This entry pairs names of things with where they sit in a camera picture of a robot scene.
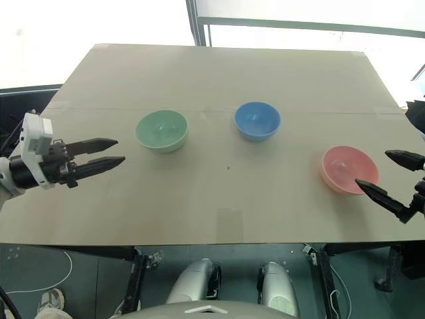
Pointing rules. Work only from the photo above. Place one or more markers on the silver robot leg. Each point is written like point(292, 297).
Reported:
point(192, 279)
point(277, 285)

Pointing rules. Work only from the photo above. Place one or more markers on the green bowl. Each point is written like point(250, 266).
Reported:
point(161, 131)

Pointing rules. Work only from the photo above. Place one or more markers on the grey window frame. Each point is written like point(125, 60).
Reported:
point(299, 25)

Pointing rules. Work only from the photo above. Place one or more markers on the grey robot torso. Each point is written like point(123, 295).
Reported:
point(206, 310)

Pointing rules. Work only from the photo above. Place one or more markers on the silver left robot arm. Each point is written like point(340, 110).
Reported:
point(6, 181)

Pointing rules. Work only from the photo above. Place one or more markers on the silver left robot leg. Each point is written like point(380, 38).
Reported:
point(192, 279)

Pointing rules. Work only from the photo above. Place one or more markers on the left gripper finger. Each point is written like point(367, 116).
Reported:
point(99, 165)
point(94, 145)

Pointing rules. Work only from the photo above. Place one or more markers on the silver right robot leg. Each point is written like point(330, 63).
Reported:
point(277, 285)

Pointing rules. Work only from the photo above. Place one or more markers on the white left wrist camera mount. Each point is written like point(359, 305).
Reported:
point(33, 133)

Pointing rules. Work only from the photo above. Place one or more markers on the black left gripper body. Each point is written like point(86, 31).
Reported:
point(54, 161)

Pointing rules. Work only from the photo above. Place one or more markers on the blue bowl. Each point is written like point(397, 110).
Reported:
point(257, 120)

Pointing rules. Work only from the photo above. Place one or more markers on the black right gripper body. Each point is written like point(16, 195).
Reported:
point(420, 199)

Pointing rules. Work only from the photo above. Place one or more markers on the metal table bracket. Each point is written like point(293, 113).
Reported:
point(309, 251)
point(156, 258)

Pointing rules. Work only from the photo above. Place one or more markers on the black chair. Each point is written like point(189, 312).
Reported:
point(415, 118)

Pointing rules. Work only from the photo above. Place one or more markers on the red bowl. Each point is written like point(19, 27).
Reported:
point(345, 166)

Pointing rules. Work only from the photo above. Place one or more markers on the black table leg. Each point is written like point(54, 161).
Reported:
point(325, 282)
point(137, 279)
point(391, 266)

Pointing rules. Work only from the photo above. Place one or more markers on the white sneaker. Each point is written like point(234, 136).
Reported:
point(51, 299)

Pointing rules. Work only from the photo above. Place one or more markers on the black desk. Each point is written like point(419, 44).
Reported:
point(26, 98)

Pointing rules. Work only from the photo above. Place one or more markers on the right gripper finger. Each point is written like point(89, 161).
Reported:
point(382, 196)
point(406, 159)

